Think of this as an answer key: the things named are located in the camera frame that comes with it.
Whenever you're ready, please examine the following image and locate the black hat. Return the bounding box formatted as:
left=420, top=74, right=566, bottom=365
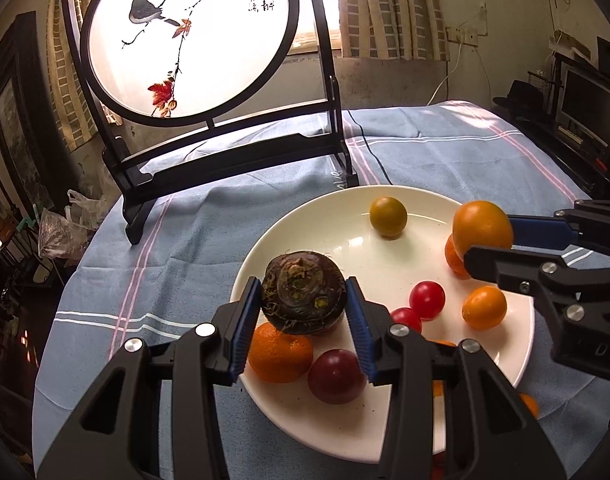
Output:
left=492, top=80, right=546, bottom=111

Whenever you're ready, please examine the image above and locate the computer monitor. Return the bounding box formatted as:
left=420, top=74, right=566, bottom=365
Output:
left=555, top=62, right=610, bottom=146

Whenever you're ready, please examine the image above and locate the red cherry tomato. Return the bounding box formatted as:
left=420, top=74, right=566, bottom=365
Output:
left=390, top=307, right=422, bottom=335
left=409, top=281, right=446, bottom=321

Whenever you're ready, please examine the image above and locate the bird painting table screen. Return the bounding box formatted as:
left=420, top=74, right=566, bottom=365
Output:
left=61, top=0, right=360, bottom=246

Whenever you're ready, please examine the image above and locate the black desk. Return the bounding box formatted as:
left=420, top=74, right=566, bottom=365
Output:
left=495, top=105, right=610, bottom=201

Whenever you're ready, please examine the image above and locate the yellow-green tomato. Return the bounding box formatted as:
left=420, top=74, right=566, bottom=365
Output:
left=369, top=196, right=408, bottom=238

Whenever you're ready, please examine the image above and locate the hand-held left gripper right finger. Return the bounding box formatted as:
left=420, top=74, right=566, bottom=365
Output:
left=345, top=276, right=566, bottom=480

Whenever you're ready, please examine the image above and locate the checked curtain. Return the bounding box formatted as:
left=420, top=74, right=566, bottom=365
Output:
left=46, top=0, right=123, bottom=153
left=335, top=0, right=451, bottom=63

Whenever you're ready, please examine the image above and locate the blue striped tablecloth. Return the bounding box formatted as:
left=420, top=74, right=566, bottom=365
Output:
left=32, top=101, right=606, bottom=480

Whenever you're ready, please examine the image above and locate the bright window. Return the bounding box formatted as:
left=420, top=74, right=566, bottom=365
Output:
left=295, top=0, right=343, bottom=53

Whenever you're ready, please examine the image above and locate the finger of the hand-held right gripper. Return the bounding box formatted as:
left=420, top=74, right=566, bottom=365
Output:
left=464, top=245, right=610, bottom=321
left=508, top=200, right=610, bottom=261

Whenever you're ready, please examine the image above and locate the clear plastic bag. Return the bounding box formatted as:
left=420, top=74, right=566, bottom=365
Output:
left=37, top=207, right=80, bottom=261

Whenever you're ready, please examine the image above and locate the white round plate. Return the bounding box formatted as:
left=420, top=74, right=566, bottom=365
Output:
left=229, top=185, right=536, bottom=465

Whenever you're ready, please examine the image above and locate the large orange tangerine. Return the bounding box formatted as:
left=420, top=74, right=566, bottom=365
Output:
left=452, top=200, right=514, bottom=261

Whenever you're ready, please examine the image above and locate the thin black cable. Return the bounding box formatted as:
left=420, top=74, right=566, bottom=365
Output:
left=347, top=110, right=393, bottom=187

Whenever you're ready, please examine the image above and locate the dark red plum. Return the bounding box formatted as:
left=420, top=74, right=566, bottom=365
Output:
left=307, top=349, right=368, bottom=405

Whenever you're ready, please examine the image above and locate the dark framed landscape painting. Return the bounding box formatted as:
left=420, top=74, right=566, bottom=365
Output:
left=0, top=10, right=56, bottom=211

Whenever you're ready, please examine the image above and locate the orange kumquat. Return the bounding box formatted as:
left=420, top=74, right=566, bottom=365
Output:
left=461, top=285, right=508, bottom=331

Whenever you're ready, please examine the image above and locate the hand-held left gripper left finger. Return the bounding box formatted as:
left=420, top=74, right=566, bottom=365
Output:
left=37, top=276, right=264, bottom=480

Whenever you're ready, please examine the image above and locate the dark brown water chestnut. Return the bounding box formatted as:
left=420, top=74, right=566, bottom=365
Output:
left=261, top=250, right=347, bottom=336

